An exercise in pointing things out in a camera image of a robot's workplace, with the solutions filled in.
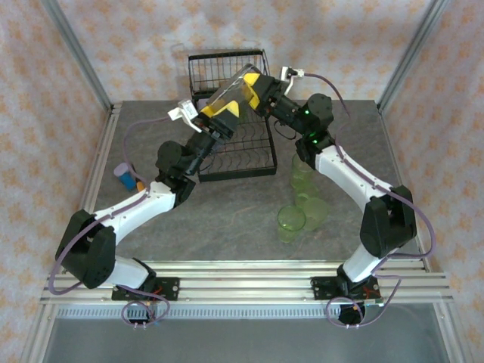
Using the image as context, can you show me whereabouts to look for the aluminium corner post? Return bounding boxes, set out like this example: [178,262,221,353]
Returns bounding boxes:
[40,0,114,110]
[376,0,451,113]

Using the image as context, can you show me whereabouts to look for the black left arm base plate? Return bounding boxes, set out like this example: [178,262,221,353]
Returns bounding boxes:
[111,277,181,303]

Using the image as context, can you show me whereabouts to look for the aluminium front rail beams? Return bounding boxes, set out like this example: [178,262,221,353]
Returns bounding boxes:
[39,259,455,303]

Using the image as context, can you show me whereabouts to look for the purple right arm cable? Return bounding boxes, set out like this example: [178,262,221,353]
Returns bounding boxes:
[302,72,436,329]

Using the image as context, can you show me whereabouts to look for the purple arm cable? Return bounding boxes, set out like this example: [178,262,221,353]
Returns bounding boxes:
[302,72,436,329]
[48,115,172,329]

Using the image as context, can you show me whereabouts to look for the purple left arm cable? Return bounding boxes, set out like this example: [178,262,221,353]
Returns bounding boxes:
[48,115,172,329]

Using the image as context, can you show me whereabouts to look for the smoke grey translucent cup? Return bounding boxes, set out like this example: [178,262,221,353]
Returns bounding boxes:
[206,63,264,114]

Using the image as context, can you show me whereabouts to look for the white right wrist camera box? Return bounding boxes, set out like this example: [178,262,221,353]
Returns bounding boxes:
[280,66,306,95]

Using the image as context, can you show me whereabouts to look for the black wire dish rack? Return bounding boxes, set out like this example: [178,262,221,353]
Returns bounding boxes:
[188,48,279,184]

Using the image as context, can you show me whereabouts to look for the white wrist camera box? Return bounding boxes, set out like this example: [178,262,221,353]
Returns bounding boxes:
[168,98,201,133]
[280,66,306,95]

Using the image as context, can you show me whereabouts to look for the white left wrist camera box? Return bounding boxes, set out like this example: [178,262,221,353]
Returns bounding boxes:
[168,98,201,133]

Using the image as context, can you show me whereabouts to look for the green translucent plastic cup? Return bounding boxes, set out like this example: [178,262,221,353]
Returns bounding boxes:
[278,206,306,243]
[290,153,315,192]
[293,187,321,208]

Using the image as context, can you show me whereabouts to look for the small blue purple cylinder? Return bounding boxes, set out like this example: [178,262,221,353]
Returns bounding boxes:
[113,163,138,191]

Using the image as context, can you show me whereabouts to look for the aluminium side rail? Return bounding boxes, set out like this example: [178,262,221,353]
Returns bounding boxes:
[59,102,123,274]
[376,101,433,273]

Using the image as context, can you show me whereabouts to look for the pale green frosted cup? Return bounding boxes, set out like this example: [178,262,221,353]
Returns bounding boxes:
[300,197,329,231]

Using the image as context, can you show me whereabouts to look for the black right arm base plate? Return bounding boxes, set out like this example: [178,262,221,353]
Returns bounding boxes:
[309,275,383,302]

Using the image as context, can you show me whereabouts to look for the grey slotted cable duct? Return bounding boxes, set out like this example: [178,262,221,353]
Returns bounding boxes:
[56,306,442,319]

